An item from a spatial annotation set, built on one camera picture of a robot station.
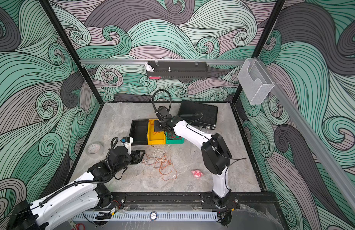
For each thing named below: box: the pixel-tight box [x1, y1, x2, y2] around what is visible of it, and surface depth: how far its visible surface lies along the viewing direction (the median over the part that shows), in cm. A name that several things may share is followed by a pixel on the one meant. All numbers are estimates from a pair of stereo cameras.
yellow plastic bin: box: [147, 119, 167, 145], surface depth 94 cm
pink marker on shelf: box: [148, 76, 162, 80], surface depth 92 cm
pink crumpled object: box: [190, 169, 204, 179], surface depth 79 cm
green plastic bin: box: [164, 131, 185, 145], surface depth 95 cm
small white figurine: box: [144, 61, 155, 72], surface depth 87 cm
